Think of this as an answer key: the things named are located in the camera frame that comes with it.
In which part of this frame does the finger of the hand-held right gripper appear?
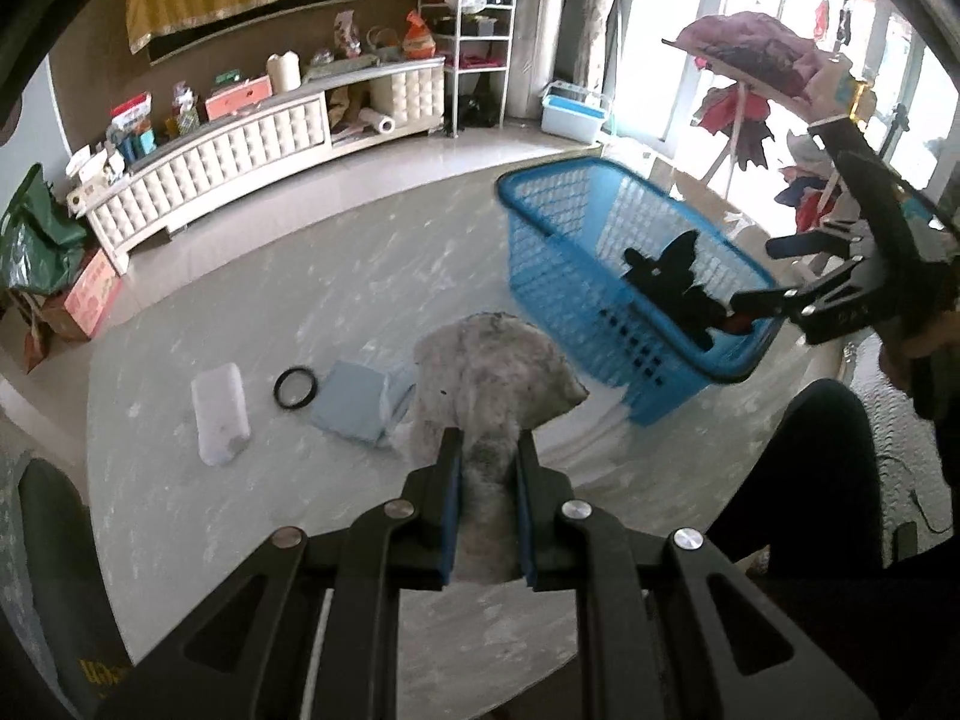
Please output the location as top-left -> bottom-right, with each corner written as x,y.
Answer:
729,281 -> 822,325
766,229 -> 871,260

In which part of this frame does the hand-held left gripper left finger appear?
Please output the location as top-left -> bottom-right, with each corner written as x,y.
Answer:
94,427 -> 466,720

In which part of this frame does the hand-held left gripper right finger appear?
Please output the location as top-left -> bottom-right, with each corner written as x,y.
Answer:
514,427 -> 882,720

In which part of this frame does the black garment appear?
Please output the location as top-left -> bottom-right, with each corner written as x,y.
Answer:
622,231 -> 751,352

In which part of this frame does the grey fluffy cloth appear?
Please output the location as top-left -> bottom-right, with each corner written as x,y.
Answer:
412,311 -> 590,586

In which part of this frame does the light blue cloth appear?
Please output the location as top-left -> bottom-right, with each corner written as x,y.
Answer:
310,360 -> 417,445

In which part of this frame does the blue plastic laundry basket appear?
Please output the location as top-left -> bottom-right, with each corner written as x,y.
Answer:
495,157 -> 788,425

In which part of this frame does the black ring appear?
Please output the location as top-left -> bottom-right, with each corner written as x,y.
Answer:
274,366 -> 318,411

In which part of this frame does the white pouch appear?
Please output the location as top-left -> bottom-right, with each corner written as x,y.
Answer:
191,362 -> 251,466

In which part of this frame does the person's right hand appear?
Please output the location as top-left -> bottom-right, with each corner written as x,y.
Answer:
881,319 -> 947,421

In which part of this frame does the white cloth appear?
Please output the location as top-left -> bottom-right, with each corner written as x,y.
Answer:
379,381 -> 451,460

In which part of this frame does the white drying rack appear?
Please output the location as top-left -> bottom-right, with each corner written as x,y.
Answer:
660,37 -> 807,200

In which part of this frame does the red garment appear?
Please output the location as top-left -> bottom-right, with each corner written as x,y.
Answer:
694,86 -> 775,170

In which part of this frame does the person's black trouser leg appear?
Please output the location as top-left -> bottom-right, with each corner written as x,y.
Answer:
705,379 -> 960,720

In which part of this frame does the grey textured rug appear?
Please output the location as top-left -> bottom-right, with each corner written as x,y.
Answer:
846,345 -> 960,563

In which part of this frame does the pink purple garment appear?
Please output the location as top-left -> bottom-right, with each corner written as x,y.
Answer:
677,11 -> 826,100

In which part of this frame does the white and blue box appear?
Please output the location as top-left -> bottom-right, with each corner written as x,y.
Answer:
541,81 -> 607,145

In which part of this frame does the grey curtain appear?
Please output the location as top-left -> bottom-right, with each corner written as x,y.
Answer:
517,0 -> 625,121

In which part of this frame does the white metal shelf rack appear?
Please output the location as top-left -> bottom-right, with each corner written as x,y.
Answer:
418,0 -> 518,138

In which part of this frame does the dark sofa with yellow print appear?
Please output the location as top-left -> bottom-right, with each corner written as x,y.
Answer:
13,456 -> 130,720

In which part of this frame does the white tufted TV cabinet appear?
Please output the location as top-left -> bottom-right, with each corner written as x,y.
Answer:
82,56 -> 447,275

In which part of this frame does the red cardboard box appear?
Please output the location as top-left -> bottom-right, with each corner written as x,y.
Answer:
64,247 -> 125,340

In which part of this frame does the orange bag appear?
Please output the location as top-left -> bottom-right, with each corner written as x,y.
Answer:
405,11 -> 438,58

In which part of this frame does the brown paper bag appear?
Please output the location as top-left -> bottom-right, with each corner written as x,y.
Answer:
0,291 -> 70,374

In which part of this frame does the pink box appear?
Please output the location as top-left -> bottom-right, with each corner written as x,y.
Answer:
205,77 -> 272,121

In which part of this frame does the green plastic bag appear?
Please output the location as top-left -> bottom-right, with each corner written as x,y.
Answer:
0,165 -> 89,293

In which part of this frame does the black television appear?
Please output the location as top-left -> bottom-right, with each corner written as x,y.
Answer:
146,0 -> 368,65

